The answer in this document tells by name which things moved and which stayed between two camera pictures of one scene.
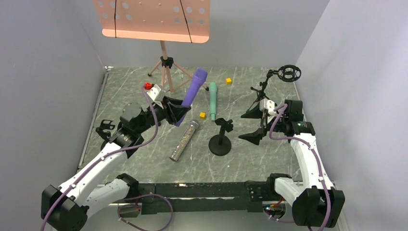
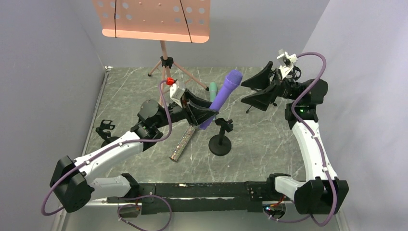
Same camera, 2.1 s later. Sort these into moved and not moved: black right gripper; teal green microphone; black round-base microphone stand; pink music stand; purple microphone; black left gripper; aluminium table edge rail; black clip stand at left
Moved: black right gripper; black left gripper; purple microphone
Not moved: black round-base microphone stand; aluminium table edge rail; teal green microphone; black clip stand at left; pink music stand
